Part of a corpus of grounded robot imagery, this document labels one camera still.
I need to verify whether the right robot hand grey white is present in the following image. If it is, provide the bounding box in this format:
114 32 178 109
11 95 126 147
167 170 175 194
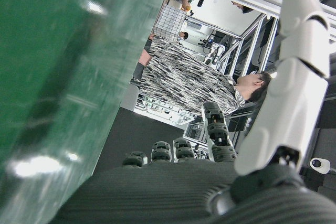
52 0 336 224

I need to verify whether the black Huawei monitor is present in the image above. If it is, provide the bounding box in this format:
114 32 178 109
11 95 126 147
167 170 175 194
98 108 203 176

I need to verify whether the person in patterned shirt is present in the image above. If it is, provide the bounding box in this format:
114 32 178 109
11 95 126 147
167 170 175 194
132 36 272 117

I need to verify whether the white security camera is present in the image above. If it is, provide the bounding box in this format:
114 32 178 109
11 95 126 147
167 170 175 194
310 157 331 175

